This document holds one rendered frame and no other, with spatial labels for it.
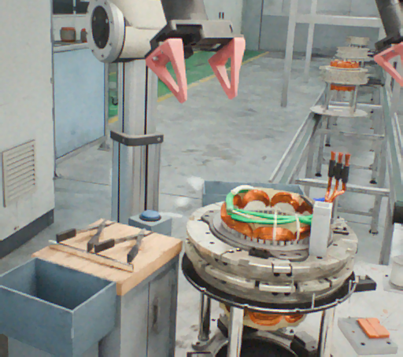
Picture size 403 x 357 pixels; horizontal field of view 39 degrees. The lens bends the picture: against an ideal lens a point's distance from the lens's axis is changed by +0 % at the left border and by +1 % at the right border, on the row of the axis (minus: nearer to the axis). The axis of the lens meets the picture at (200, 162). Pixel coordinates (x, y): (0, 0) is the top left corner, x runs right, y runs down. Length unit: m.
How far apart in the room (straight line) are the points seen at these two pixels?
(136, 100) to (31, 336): 0.65
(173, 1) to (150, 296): 0.53
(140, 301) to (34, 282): 0.19
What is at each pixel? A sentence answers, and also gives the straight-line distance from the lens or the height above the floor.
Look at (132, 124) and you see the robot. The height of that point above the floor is 1.20.
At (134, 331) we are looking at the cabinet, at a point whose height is 0.94.
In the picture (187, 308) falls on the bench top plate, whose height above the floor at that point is 0.78.
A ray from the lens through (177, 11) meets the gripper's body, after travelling 0.78.
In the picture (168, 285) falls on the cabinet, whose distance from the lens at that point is 1.10.
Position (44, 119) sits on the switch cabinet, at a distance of 3.64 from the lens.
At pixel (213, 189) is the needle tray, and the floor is 1.04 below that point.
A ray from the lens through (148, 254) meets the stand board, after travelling 1.02.
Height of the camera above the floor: 1.51
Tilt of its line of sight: 16 degrees down
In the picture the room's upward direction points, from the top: 3 degrees clockwise
